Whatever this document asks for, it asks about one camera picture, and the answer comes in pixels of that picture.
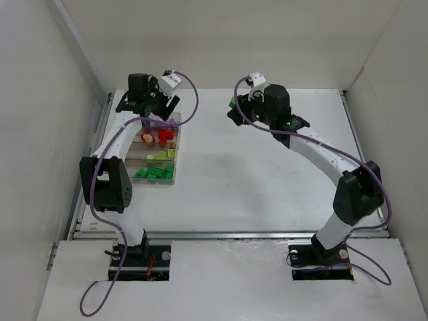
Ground long red lego brick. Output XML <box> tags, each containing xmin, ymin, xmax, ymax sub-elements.
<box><xmin>158</xmin><ymin>130</ymin><xmax>175</xmax><ymax>141</ymax></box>

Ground small green slope lego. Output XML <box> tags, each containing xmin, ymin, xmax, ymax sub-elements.
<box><xmin>163</xmin><ymin>167</ymin><xmax>174</xmax><ymax>179</ymax></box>

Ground purple flower lego disc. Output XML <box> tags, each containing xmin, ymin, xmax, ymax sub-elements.
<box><xmin>145</xmin><ymin>120</ymin><xmax>169</xmax><ymax>130</ymax></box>

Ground green lego plate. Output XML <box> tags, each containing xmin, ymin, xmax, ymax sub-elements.
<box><xmin>147</xmin><ymin>167</ymin><xmax>164</xmax><ymax>177</ymax></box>

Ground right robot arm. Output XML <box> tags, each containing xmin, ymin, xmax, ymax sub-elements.
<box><xmin>227</xmin><ymin>84</ymin><xmax>384</xmax><ymax>258</ymax></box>

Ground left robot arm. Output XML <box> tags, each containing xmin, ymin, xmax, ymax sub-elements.
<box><xmin>79</xmin><ymin>71</ymin><xmax>181</xmax><ymax>256</ymax></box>

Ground clear compartment organizer tray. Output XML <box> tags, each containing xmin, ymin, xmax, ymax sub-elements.
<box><xmin>124</xmin><ymin>112</ymin><xmax>181</xmax><ymax>185</ymax></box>

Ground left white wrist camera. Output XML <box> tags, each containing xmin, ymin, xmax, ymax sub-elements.
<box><xmin>158</xmin><ymin>70</ymin><xmax>182</xmax><ymax>97</ymax></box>

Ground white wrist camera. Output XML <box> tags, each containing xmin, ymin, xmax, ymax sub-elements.
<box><xmin>245</xmin><ymin>72</ymin><xmax>269</xmax><ymax>100</ymax></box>
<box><xmin>158</xmin><ymin>70</ymin><xmax>182</xmax><ymax>97</ymax></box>

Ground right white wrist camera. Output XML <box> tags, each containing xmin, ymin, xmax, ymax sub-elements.
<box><xmin>245</xmin><ymin>72</ymin><xmax>269</xmax><ymax>100</ymax></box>

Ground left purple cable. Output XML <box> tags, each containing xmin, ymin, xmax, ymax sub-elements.
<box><xmin>80</xmin><ymin>70</ymin><xmax>200</xmax><ymax>317</ymax></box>

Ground purple cable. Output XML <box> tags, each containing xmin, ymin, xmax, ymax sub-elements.
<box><xmin>233</xmin><ymin>76</ymin><xmax>393</xmax><ymax>286</ymax></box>
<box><xmin>80</xmin><ymin>70</ymin><xmax>200</xmax><ymax>317</ymax></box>

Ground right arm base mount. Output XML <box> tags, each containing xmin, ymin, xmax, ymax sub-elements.
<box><xmin>286</xmin><ymin>236</ymin><xmax>354</xmax><ymax>281</ymax></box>

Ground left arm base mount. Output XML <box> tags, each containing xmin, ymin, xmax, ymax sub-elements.
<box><xmin>104</xmin><ymin>233</ymin><xmax>172</xmax><ymax>282</ymax></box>

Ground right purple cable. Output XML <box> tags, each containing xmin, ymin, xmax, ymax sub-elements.
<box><xmin>233</xmin><ymin>76</ymin><xmax>393</xmax><ymax>286</ymax></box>

